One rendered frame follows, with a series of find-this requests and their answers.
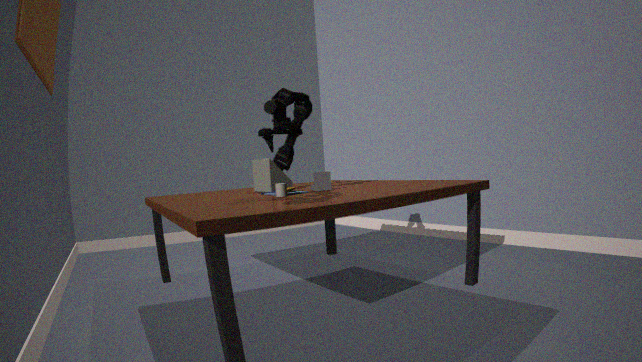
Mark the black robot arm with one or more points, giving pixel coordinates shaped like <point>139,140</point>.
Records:
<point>277,106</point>

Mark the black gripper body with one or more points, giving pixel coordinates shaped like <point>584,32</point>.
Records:
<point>278,130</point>

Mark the white cylinder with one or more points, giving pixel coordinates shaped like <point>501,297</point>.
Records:
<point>281,189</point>

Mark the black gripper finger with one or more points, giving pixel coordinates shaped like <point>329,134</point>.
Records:
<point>269,140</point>
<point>290,141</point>

